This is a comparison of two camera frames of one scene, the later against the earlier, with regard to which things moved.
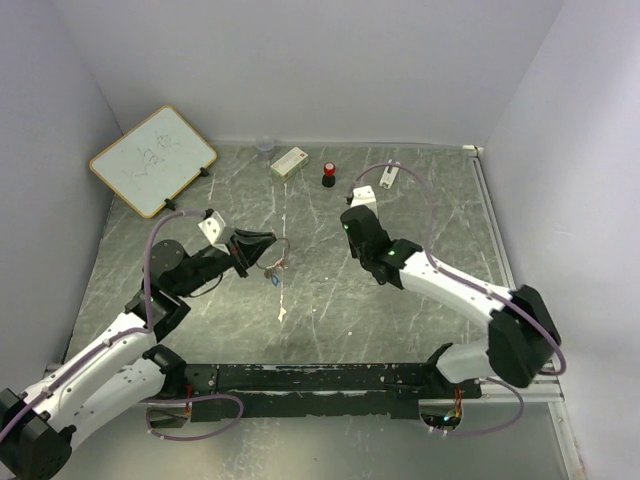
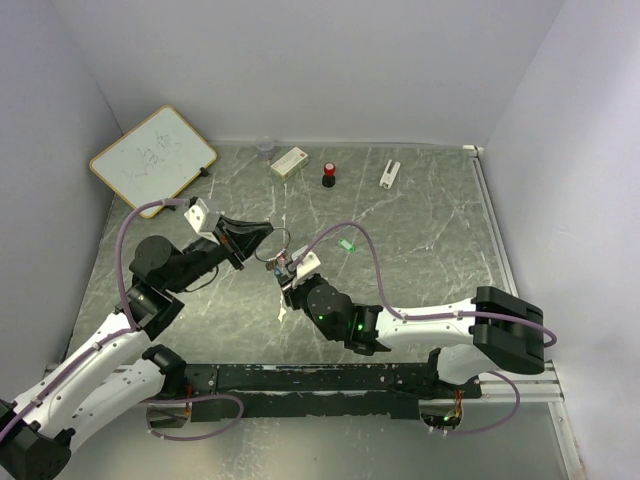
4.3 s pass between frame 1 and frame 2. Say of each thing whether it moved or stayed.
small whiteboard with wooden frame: stayed
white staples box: stayed
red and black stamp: stayed
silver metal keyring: moved
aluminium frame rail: stayed
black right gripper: moved
